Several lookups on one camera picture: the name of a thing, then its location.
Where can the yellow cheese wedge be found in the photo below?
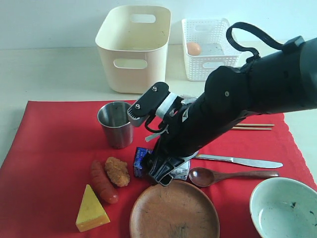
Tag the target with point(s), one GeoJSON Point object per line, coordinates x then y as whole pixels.
{"type": "Point", "coordinates": [91, 213]}

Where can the blue white milk carton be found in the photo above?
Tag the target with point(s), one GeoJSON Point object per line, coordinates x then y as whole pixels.
{"type": "Point", "coordinates": [180, 173]}

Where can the cream plastic bin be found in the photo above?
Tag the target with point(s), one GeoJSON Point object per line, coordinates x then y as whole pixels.
{"type": "Point", "coordinates": [132, 43]}

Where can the silver table knife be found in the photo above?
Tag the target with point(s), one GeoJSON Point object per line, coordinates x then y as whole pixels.
{"type": "Point", "coordinates": [242, 161]}

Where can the red table cloth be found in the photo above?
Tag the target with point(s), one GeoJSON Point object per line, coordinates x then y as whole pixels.
{"type": "Point", "coordinates": [44, 175]}

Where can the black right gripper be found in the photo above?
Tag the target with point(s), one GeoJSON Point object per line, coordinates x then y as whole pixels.
{"type": "Point", "coordinates": [194, 127]}

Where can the white perforated plastic basket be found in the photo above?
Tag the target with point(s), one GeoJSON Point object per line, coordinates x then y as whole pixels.
{"type": "Point", "coordinates": [210, 34]}

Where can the red sausage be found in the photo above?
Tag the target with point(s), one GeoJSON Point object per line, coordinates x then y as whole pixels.
{"type": "Point", "coordinates": [101, 184]}

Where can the fried chicken nugget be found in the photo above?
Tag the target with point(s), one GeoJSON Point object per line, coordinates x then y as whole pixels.
{"type": "Point", "coordinates": [117, 171]}

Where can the stainless steel cup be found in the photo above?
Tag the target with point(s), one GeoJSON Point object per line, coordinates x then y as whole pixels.
{"type": "Point", "coordinates": [114, 120]}

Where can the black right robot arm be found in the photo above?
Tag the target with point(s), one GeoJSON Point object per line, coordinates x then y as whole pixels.
{"type": "Point", "coordinates": [285, 81]}

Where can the brown egg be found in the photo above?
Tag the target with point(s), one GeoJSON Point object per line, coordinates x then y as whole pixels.
{"type": "Point", "coordinates": [194, 49]}

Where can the dark wooden spoon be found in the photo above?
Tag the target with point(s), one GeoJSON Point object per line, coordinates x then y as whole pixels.
{"type": "Point", "coordinates": [203, 177]}

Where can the pale green ceramic bowl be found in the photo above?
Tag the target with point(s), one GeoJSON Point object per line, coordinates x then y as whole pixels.
{"type": "Point", "coordinates": [284, 208]}

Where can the brown wooden plate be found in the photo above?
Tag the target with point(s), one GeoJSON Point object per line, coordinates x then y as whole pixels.
{"type": "Point", "coordinates": [179, 210]}

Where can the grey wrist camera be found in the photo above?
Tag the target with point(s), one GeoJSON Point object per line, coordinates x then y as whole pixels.
{"type": "Point", "coordinates": [156, 101]}

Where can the lower wooden chopstick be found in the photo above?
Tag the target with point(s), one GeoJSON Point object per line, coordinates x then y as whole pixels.
{"type": "Point", "coordinates": [252, 128]}

